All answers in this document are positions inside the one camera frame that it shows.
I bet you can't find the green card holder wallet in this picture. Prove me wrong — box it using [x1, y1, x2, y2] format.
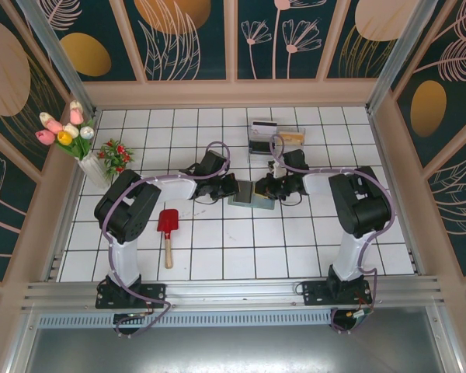
[228, 180, 276, 211]

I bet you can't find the clear acrylic card stand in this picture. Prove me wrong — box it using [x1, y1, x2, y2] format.
[246, 118, 307, 165]

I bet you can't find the black card stack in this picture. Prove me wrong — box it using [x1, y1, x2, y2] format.
[249, 140, 275, 155]

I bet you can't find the gold card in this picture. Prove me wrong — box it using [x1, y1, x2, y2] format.
[276, 131, 304, 148]

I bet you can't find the white card with black stripe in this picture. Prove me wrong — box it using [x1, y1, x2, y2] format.
[250, 119, 277, 137]

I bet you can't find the red toy shovel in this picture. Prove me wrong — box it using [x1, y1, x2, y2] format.
[157, 208, 179, 270]

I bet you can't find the small red flower plant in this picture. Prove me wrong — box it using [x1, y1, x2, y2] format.
[96, 139, 135, 174]

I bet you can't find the white ribbed vase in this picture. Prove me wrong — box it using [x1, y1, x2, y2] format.
[77, 152, 110, 187]

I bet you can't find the artificial tulip bouquet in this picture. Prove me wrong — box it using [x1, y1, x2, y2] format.
[34, 99, 98, 161]

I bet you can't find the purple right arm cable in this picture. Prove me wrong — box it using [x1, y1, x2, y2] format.
[270, 134, 396, 335]

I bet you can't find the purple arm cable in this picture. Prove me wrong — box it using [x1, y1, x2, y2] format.
[270, 134, 396, 335]
[100, 140, 234, 338]

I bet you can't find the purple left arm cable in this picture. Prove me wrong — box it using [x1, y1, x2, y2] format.
[100, 140, 234, 338]

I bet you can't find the aluminium frame rail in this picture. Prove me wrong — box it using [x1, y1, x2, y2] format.
[21, 274, 450, 312]

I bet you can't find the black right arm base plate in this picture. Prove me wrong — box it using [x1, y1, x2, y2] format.
[301, 279, 373, 308]

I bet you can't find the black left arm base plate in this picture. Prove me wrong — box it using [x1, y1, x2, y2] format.
[96, 282, 168, 310]

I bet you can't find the slotted grey cable duct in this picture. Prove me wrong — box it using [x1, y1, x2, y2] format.
[37, 310, 335, 329]

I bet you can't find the aluminium frame post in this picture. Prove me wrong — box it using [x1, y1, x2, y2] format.
[15, 0, 98, 116]
[364, 0, 440, 114]

